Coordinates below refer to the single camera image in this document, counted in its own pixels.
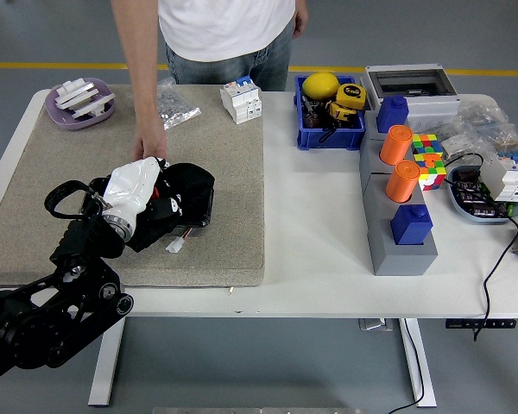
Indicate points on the clear bag of parts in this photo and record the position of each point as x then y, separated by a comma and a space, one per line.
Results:
488, 123

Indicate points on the white plastic strip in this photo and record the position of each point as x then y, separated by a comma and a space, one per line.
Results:
75, 92

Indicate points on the person's right forearm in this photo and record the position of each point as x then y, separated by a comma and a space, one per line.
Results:
144, 86

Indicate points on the person's right hand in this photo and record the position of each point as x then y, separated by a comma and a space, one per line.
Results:
151, 144

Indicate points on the small clear bag white part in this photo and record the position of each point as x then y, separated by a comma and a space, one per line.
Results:
457, 146

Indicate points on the black table control panel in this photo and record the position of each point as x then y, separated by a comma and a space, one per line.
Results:
479, 323

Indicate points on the purple tray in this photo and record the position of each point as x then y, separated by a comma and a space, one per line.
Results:
69, 121

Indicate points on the grey block holder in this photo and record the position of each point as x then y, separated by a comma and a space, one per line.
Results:
384, 241

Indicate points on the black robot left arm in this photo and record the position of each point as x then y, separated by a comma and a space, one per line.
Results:
26, 328

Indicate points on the blue plastic bin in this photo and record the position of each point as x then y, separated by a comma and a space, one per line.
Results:
328, 138

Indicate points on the person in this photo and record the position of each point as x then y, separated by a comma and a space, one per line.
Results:
224, 30

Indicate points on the orange cylinder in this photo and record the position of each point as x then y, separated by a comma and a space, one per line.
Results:
396, 144
402, 181

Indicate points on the grey-brown mat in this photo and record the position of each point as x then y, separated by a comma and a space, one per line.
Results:
224, 151

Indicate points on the blue block with knob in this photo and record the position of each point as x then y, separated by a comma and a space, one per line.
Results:
393, 114
410, 226

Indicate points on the white circuit breakers blue switches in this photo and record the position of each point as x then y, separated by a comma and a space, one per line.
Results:
507, 177

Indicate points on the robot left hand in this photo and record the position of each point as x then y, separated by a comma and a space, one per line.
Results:
129, 185

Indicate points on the yellow foam ball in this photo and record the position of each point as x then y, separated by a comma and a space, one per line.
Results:
320, 85

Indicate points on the white circuit breaker blue switch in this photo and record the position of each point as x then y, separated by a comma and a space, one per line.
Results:
241, 99

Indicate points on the yellow black tape measure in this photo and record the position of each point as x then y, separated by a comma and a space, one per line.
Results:
341, 111
351, 95

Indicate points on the clear bag of screws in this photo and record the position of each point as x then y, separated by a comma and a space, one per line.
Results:
177, 105

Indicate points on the white plastic bracket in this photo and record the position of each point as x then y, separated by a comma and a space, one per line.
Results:
92, 105

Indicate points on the circuit boards with black relays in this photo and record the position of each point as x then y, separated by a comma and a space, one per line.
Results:
468, 196

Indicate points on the person's left hand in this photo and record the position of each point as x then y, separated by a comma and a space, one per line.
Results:
300, 19

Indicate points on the white table leg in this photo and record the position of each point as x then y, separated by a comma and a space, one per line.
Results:
105, 366
421, 371

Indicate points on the grey-blue tray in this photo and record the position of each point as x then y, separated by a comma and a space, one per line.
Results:
462, 211

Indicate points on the grey electrical enclosure box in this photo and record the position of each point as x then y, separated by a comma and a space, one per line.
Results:
431, 105

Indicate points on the metal bracket under table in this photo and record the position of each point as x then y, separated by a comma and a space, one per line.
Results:
373, 324

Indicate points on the colourful puzzle cube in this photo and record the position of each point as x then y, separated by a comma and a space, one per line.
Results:
425, 144
431, 172

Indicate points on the glossy black panel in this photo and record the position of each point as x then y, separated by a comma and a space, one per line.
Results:
206, 213

